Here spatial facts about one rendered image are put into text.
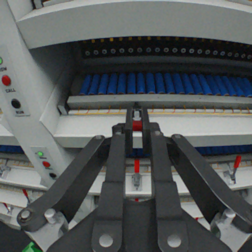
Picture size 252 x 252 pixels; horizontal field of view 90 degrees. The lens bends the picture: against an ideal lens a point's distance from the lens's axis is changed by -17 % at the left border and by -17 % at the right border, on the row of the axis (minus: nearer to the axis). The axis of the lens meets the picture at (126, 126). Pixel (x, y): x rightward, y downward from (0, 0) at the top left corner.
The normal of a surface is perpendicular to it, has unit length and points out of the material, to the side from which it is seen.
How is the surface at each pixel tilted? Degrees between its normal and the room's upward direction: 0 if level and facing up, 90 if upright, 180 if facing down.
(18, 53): 90
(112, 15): 109
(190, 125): 19
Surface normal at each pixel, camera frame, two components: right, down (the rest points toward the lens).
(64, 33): -0.03, 0.82
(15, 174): -0.06, -0.57
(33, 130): -0.04, 0.59
